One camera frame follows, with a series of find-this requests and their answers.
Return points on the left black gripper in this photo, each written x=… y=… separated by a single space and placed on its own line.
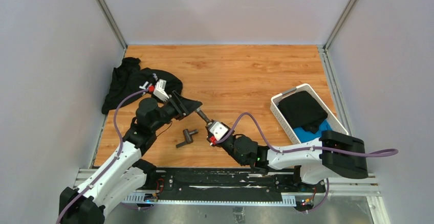
x=182 y=106

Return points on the grey faucet with lever handle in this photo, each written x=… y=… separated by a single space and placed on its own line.
x=204 y=117

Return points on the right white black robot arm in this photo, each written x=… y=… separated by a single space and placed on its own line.
x=333 y=154

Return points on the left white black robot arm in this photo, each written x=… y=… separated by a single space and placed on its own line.
x=125 y=171

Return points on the black cloth with white print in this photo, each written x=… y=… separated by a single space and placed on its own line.
x=128 y=77

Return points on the black cloth in basket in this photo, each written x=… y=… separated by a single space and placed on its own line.
x=302 y=110

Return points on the white plastic basket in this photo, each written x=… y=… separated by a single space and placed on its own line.
x=298 y=135

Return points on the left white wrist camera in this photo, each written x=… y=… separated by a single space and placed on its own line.
x=159 y=90

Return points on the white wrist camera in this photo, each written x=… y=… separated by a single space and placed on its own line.
x=218 y=130
x=159 y=90

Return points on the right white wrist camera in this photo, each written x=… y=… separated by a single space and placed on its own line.
x=218 y=130

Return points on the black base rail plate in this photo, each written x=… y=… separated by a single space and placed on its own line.
x=197 y=186

